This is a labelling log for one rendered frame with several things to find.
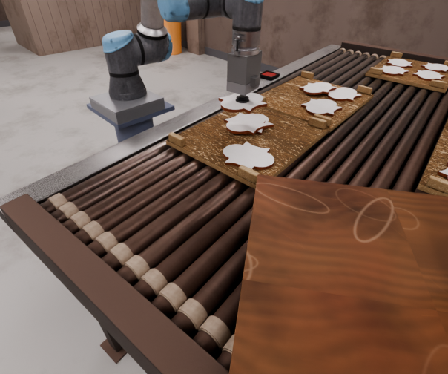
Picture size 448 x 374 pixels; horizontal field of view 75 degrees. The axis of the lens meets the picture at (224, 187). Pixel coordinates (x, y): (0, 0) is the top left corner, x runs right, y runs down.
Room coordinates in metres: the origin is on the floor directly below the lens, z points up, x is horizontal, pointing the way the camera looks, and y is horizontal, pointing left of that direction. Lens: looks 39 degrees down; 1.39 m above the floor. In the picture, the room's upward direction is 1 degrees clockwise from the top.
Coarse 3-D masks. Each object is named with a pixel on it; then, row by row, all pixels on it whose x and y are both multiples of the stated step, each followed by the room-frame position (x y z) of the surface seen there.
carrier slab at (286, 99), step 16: (304, 80) 1.36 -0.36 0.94; (272, 96) 1.16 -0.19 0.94; (288, 96) 1.16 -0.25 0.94; (304, 96) 1.17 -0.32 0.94; (320, 96) 1.17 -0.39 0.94; (368, 96) 1.18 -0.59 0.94; (288, 112) 1.01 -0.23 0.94; (304, 112) 1.02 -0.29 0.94; (336, 112) 1.02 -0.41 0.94; (352, 112) 1.04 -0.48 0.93
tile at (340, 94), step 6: (336, 90) 1.22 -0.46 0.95; (342, 90) 1.22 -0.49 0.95; (348, 90) 1.23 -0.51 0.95; (354, 90) 1.23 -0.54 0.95; (330, 96) 1.15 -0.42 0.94; (336, 96) 1.15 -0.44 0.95; (342, 96) 1.15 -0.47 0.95; (348, 96) 1.15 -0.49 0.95; (354, 96) 1.15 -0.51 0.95; (360, 96) 1.17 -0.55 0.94
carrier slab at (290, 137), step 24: (216, 120) 0.93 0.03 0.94; (288, 120) 0.95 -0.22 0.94; (168, 144) 0.79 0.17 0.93; (192, 144) 0.77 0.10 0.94; (216, 144) 0.77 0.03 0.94; (240, 144) 0.78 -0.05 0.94; (264, 144) 0.78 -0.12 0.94; (288, 144) 0.78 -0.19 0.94; (312, 144) 0.80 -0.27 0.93; (216, 168) 0.66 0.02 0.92
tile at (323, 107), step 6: (312, 102) 1.08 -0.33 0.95; (318, 102) 1.08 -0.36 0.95; (324, 102) 1.09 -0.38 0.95; (330, 102) 1.09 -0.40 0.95; (306, 108) 1.03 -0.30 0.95; (312, 108) 1.03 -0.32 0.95; (318, 108) 1.03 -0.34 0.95; (324, 108) 1.03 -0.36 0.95; (330, 108) 1.03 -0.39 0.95; (336, 108) 1.03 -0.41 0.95; (312, 114) 1.00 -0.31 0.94; (324, 114) 0.99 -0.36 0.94; (330, 114) 0.99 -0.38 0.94
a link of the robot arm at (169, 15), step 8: (160, 0) 0.83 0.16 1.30; (168, 0) 0.80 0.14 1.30; (176, 0) 0.80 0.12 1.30; (184, 0) 0.82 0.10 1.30; (192, 0) 0.83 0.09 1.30; (200, 0) 0.85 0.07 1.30; (208, 0) 0.86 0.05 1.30; (160, 8) 0.84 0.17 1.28; (168, 8) 0.81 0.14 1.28; (176, 8) 0.80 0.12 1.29; (184, 8) 0.82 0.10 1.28; (192, 8) 0.83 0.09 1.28; (200, 8) 0.85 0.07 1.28; (208, 8) 0.86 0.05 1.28; (168, 16) 0.81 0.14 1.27; (176, 16) 0.81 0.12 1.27; (184, 16) 0.82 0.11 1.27; (192, 16) 0.84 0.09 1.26; (200, 16) 0.86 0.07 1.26
